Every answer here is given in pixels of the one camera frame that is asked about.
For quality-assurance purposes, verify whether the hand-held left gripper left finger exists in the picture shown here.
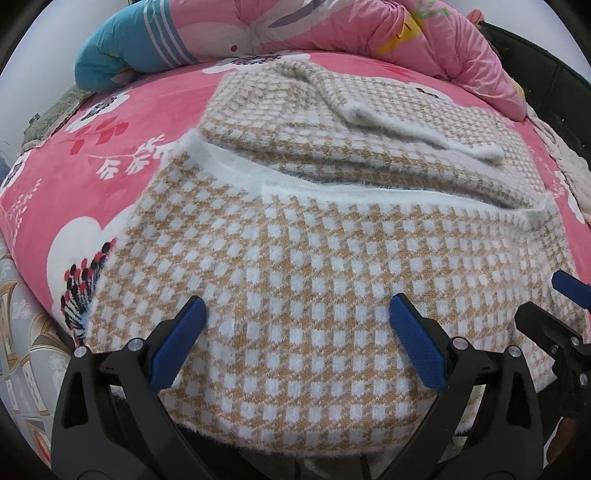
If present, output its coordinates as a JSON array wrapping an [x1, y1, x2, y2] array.
[[50, 295, 207, 480]]

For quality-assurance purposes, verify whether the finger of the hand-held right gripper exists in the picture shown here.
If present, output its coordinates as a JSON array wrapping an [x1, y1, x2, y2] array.
[[553, 270, 591, 311], [515, 301, 591, 402]]

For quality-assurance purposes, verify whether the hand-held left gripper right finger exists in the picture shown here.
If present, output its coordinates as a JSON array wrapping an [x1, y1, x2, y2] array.
[[389, 293, 544, 480]]

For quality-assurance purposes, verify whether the beige white checked knit coat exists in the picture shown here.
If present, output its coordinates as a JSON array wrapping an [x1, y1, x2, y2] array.
[[85, 59, 587, 455]]

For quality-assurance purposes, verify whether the cream fluffy garment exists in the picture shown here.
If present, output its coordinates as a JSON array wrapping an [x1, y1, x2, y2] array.
[[526, 104, 591, 227]]

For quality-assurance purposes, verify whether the grey patterned mattress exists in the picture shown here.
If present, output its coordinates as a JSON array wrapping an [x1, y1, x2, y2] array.
[[0, 231, 88, 462]]

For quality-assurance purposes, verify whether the black padded headboard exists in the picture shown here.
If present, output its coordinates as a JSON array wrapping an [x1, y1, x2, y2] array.
[[478, 21, 591, 162]]

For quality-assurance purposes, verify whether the pink floral blanket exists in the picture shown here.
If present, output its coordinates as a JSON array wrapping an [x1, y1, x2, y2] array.
[[0, 51, 591, 352]]

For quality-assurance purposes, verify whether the grey patterned cloth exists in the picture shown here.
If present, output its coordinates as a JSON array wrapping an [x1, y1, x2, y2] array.
[[21, 85, 95, 151]]

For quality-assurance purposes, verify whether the pink and blue printed quilt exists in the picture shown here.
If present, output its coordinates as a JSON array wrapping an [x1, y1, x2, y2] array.
[[74, 0, 529, 123]]

